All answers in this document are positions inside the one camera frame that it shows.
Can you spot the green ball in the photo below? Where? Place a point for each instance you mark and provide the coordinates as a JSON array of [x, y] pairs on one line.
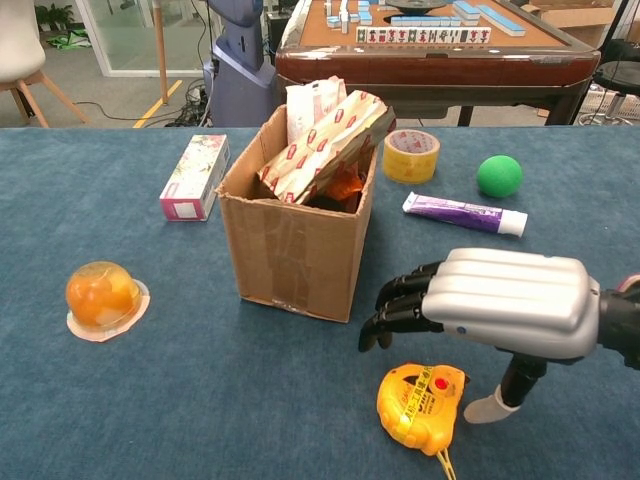
[[500, 176]]

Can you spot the chrome stool with casters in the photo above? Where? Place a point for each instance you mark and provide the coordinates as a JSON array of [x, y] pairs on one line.
[[620, 75]]

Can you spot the blue felt table mat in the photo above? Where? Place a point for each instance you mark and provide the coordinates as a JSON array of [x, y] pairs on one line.
[[150, 400]]

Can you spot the blue backed mahjong tile stack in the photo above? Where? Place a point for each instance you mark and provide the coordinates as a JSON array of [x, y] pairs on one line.
[[467, 11], [425, 21], [502, 21], [345, 17]]

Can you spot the green potted plant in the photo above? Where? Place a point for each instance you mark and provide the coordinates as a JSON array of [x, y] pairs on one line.
[[55, 15]]

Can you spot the yellow tape measure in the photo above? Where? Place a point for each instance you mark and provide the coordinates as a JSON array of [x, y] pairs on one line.
[[420, 405]]

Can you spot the white chair wooden legs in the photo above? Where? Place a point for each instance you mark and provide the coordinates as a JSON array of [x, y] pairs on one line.
[[17, 45]]

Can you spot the wooden pole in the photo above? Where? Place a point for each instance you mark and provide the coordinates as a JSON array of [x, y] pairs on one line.
[[160, 50]]

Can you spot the face-up mahjong tile row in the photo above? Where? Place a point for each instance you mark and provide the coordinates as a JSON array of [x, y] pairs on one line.
[[425, 35]]

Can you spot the red patterned snack packet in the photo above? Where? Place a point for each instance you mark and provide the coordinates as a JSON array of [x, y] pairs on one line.
[[320, 145]]

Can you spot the brown mahjong table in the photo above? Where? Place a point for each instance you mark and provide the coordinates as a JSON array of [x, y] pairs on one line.
[[430, 70]]

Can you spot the white red-print paper bag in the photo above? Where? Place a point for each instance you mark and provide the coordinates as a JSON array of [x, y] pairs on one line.
[[305, 107]]

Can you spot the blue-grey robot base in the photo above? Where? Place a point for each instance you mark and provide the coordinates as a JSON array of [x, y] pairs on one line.
[[240, 75]]

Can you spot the orange fruit jelly cup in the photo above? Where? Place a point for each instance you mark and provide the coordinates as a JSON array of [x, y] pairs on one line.
[[102, 297]]

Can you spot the yellow packing tape roll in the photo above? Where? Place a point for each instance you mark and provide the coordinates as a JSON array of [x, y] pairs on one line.
[[410, 167]]

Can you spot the tall white pink box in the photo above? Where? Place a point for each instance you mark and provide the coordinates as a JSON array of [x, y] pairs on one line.
[[195, 175]]

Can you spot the open cardboard box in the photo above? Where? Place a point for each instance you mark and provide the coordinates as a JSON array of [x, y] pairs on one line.
[[295, 255]]

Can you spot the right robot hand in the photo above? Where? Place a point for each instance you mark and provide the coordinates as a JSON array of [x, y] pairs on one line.
[[510, 300]]

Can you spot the orange snack wrapper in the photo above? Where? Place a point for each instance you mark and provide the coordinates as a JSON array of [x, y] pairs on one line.
[[345, 187]]

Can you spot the purple white tube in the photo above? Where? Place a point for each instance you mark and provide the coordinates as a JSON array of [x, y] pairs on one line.
[[460, 212]]

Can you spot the white plastic basket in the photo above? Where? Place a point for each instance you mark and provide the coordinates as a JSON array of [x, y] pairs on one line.
[[602, 107]]

